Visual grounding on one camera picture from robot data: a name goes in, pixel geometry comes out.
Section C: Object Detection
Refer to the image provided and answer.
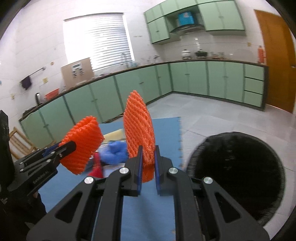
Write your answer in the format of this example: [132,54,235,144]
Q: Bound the red snack packet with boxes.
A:
[89,152,103,178]

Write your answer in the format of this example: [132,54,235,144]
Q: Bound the blue plastic bag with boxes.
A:
[98,141,128,165]

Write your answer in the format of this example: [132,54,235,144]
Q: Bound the yellow sponge block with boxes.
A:
[104,128,125,142]

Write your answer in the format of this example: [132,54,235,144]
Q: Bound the orange foam net sleeve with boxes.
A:
[123,90,156,183]

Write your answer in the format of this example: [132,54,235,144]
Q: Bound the black lined trash bin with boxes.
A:
[186,132,285,226]

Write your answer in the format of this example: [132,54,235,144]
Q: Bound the green lower kitchen cabinets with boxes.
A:
[20,60,268,148]

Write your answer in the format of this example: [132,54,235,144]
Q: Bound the wooden chair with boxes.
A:
[9,127,38,160]

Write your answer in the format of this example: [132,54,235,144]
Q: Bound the blue table mat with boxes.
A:
[39,118,182,240]

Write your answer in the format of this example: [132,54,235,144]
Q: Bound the red basin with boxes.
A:
[45,88,59,101]

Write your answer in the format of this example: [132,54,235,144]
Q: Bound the electric kettle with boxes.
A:
[35,92,42,105]

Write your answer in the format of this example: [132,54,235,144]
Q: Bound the window blinds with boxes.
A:
[64,13,134,71]

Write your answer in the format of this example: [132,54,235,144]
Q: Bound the white cooking pot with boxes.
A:
[181,49,191,60]

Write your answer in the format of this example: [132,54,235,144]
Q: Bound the range hood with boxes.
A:
[171,24,205,36]

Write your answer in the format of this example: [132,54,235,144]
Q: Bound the black wok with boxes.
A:
[195,50,208,58]

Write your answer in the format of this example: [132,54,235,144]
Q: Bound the orange thermos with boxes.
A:
[257,45,265,64]

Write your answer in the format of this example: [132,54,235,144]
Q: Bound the blue box on hood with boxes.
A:
[178,11,195,26]

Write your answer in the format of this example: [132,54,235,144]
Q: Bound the wooden door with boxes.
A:
[255,10,295,113]

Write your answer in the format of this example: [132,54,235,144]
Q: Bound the dark towel on rail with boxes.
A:
[20,75,32,90]

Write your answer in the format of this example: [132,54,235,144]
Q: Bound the wall towel rail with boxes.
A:
[28,66,46,77]

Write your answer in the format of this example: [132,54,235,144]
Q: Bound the green upper wall cabinets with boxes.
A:
[144,1,246,45]

